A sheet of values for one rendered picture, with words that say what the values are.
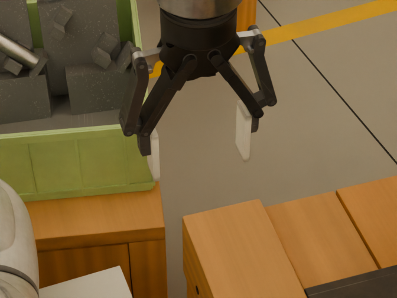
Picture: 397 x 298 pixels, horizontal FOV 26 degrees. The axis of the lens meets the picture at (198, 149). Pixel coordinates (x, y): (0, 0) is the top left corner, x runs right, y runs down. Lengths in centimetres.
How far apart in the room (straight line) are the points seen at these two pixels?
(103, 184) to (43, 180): 11
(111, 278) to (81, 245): 22
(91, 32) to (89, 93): 12
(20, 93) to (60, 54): 11
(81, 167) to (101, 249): 16
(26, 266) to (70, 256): 46
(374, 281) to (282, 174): 142
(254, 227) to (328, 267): 14
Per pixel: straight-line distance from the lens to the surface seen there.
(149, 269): 167
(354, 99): 308
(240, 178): 275
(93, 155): 156
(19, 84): 170
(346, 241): 146
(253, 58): 89
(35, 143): 154
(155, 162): 94
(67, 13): 168
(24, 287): 113
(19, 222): 122
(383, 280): 139
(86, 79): 169
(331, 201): 151
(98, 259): 164
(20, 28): 173
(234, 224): 143
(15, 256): 116
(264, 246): 141
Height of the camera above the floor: 199
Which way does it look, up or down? 44 degrees down
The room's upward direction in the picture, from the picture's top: straight up
